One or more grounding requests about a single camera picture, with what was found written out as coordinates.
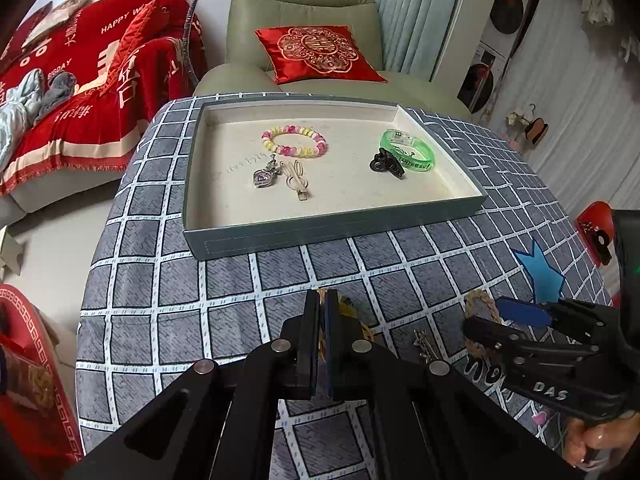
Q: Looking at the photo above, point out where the grey checked tablecloth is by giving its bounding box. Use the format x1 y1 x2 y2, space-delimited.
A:
70 94 611 479

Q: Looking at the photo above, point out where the red blanket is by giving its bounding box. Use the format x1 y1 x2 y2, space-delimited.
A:
1 0 207 195

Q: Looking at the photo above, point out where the silver hair pin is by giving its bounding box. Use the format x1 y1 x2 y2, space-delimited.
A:
413 330 440 364

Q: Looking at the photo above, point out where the beige hair clip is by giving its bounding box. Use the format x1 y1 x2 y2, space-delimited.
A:
282 159 309 202

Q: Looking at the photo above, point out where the green armchair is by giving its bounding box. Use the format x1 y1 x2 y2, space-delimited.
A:
195 0 471 120

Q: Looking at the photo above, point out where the red patterned box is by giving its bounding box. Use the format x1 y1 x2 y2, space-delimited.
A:
1 285 82 479

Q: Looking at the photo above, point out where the grey braided cable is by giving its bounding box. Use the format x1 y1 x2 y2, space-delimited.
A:
180 0 213 91

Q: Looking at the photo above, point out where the green translucent bangle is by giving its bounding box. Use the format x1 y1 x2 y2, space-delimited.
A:
380 129 435 172

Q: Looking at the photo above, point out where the right hand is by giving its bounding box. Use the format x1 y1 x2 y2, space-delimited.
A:
563 412 639 467

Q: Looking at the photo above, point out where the silver pink heart pendant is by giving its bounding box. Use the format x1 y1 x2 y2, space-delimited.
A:
253 154 282 188

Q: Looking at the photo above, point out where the red toy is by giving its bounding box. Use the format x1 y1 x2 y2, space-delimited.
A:
575 200 615 266

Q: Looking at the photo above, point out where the grey-green jewelry tray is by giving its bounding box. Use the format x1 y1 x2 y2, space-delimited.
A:
182 96 488 260

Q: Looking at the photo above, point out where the brown spiral hair tie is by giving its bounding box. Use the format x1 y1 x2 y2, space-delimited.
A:
462 288 507 361

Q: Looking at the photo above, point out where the yellow sunflower hair tie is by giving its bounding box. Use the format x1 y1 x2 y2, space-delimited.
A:
316 287 376 344

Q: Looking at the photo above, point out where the pink yellow beaded bracelet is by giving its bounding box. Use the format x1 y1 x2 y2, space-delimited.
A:
259 123 330 160

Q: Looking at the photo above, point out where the black claw hair clip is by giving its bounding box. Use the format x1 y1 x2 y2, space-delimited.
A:
369 148 405 180

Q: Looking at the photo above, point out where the red embroidered cushion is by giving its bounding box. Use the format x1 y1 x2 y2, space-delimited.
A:
254 25 386 84

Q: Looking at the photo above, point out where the light grey clothing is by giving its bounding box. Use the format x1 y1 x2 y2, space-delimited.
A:
1 68 77 169

